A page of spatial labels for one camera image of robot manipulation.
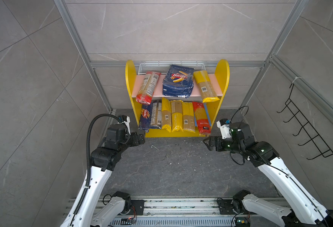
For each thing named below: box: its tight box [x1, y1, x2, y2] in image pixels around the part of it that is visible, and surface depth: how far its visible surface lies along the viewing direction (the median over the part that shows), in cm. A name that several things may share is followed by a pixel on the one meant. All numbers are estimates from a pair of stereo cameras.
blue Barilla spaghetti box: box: [138, 102, 153, 133], surface depth 93 cm
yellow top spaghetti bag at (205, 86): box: [192, 69, 220, 103], surface depth 73 cm
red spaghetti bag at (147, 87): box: [135, 71, 162, 105], surface depth 72 cm
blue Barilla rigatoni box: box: [162, 64, 195, 99], surface depth 71 cm
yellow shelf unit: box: [125, 59, 230, 138], surface depth 85 cm
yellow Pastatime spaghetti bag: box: [170, 99, 184, 133], surface depth 95 cm
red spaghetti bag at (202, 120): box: [192, 101, 211, 135], surface depth 95 cm
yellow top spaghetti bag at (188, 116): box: [181, 101, 196, 133], surface depth 95 cm
